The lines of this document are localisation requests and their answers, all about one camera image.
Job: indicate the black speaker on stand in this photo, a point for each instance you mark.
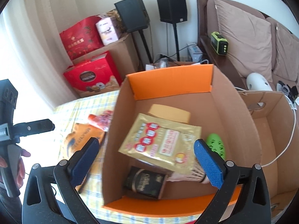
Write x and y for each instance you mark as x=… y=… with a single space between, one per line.
x=170 y=7
x=130 y=14

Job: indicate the pink tissue pack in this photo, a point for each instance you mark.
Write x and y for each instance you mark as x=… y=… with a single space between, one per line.
x=107 y=31

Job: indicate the black and gold box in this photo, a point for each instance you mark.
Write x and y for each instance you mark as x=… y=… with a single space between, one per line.
x=142 y=182

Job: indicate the green portable radio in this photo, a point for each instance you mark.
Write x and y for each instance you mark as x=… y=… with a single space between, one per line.
x=219 y=43

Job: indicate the red gift box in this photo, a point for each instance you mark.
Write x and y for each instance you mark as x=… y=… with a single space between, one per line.
x=93 y=74

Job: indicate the gold foil packet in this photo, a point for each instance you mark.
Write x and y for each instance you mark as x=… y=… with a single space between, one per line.
x=161 y=142

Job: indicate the white rounded device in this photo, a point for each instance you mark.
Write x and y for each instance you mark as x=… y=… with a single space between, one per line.
x=258 y=81

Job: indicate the yellow plaid tablecloth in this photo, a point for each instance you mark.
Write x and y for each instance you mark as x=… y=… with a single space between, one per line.
x=67 y=112

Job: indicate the green oval toy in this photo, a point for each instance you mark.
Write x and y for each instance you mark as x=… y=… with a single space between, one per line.
x=216 y=143

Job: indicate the brown sofa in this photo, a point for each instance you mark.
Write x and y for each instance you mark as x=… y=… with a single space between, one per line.
x=219 y=63

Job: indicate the white sheer curtain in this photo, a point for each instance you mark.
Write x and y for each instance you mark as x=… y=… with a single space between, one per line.
x=42 y=39

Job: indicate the red gift bag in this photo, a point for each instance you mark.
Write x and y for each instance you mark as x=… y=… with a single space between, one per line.
x=79 y=37

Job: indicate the clear jar with yellow lid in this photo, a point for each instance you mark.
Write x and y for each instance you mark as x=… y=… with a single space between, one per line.
x=172 y=113

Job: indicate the orange cardboard box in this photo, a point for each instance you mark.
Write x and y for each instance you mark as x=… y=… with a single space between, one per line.
x=233 y=112

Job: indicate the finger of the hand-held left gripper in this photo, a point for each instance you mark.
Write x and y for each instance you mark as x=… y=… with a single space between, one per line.
x=35 y=127

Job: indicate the tall brown cardboard box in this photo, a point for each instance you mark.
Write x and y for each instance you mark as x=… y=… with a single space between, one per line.
x=126 y=53

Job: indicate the orange patterned towel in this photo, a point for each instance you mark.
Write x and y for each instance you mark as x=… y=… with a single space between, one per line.
x=77 y=140

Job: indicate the red snack packet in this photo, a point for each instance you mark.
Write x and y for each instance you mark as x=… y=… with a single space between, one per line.
x=102 y=120

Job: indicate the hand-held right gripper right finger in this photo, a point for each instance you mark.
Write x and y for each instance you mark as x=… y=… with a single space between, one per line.
x=208 y=165

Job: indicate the white feather shuttlecock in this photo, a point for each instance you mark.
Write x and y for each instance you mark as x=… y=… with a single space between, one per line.
x=186 y=175

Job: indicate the plain brown cardboard box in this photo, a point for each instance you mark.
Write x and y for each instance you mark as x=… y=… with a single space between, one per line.
x=266 y=133

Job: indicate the beige sofa cushion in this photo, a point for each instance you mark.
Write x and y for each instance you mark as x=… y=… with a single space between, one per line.
x=245 y=39
x=287 y=56

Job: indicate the person's left hand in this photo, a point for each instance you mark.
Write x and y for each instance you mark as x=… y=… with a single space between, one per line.
x=21 y=175

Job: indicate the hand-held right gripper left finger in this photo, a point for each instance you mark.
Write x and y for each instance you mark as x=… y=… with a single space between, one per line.
x=84 y=163

